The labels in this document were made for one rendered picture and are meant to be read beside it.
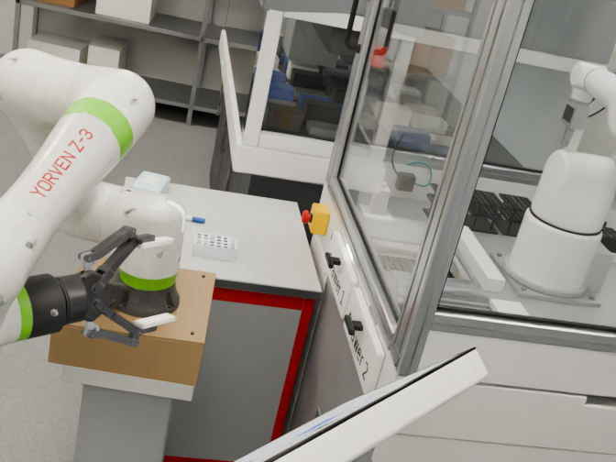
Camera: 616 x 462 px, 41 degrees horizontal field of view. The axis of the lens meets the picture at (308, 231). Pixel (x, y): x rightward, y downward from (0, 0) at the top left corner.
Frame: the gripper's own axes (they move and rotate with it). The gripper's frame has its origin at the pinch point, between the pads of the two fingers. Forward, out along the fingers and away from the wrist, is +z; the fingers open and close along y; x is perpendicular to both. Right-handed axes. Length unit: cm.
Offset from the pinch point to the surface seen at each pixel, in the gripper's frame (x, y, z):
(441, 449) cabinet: 18, 43, 56
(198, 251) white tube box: -69, 17, 57
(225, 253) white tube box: -65, 17, 63
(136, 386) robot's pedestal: -30.1, 32.1, 12.2
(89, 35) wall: -440, -47, 234
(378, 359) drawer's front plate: 7, 24, 48
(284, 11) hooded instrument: -89, -51, 106
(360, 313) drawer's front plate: -8, 20, 58
